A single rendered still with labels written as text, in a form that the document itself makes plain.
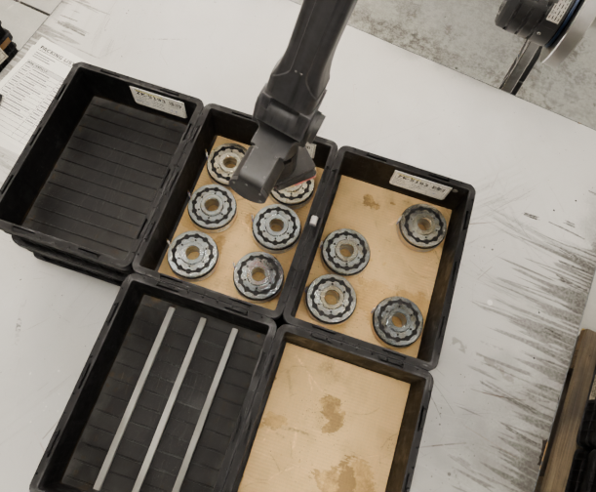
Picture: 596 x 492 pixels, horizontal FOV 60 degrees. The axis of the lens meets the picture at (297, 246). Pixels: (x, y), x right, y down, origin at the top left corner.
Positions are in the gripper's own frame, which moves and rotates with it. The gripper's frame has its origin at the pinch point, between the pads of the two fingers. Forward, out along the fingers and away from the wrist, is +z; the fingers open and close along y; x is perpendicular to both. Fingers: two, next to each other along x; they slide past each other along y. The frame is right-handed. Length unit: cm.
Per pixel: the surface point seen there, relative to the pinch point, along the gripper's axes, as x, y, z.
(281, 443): -38.9, -17.1, 22.7
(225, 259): -0.8, -12.3, 23.1
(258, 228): 1.5, -3.5, 20.4
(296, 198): 4.7, 6.7, 20.6
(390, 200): -3.3, 26.7, 24.0
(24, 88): 68, -41, 36
